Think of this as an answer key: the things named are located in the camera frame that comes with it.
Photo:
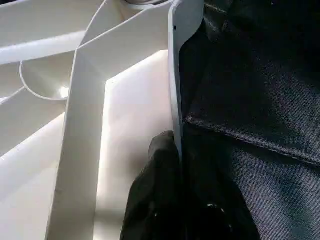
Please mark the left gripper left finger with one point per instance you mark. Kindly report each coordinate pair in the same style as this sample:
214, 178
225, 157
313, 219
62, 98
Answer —
155, 200

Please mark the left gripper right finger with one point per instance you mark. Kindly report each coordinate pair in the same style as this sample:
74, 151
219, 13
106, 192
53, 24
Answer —
215, 205

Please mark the white plastic table top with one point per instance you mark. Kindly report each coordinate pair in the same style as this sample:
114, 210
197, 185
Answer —
125, 100

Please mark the white plastic table leg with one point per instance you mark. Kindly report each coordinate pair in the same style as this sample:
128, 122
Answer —
145, 2

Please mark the black work mat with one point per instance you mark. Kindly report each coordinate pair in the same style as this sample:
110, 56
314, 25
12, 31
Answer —
260, 100

